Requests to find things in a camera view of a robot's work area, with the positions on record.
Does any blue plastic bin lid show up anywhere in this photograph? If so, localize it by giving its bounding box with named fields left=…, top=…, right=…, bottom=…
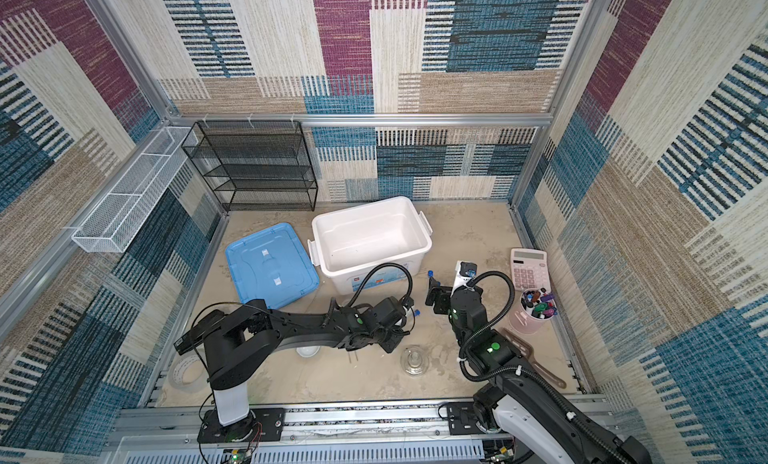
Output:
left=225, top=222, right=319, bottom=309

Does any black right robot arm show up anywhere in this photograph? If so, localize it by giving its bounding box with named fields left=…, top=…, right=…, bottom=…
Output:
left=425, top=269, right=652, bottom=463

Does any pink calculator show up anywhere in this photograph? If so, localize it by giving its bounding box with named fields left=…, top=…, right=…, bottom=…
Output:
left=510, top=248, right=551, bottom=292

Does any black wire shelf rack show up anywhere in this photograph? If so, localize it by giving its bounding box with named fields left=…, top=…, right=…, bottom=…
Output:
left=181, top=120, right=318, bottom=212

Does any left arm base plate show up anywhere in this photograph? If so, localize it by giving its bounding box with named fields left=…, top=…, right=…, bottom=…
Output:
left=197, top=407, right=286, bottom=444

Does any pink cup of markers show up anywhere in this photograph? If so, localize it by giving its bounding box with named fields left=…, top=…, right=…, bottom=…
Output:
left=510, top=288, right=559, bottom=334

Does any white ceramic mortar bowl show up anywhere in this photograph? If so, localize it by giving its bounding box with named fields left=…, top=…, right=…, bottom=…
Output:
left=296, top=346, right=320, bottom=358

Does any clear tape roll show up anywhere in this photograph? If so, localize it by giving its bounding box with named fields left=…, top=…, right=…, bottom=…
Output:
left=167, top=352, right=208, bottom=393

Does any brown wooden tool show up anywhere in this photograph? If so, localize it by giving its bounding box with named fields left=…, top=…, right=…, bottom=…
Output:
left=503, top=327, right=568, bottom=390

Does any glass flask with stopper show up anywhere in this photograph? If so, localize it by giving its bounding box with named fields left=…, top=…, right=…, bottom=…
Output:
left=400, top=345, right=430, bottom=376

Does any white plastic storage bin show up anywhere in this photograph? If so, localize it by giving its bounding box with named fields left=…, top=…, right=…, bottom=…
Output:
left=307, top=196, right=433, bottom=295

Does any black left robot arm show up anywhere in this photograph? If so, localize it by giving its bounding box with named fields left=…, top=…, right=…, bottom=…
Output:
left=174, top=262, right=413, bottom=427

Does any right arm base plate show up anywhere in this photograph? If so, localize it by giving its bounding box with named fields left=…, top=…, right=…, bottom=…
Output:
left=438, top=401, right=499, bottom=436

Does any white mesh wall basket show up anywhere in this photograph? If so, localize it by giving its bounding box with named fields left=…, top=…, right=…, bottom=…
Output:
left=71, top=126, right=190, bottom=253

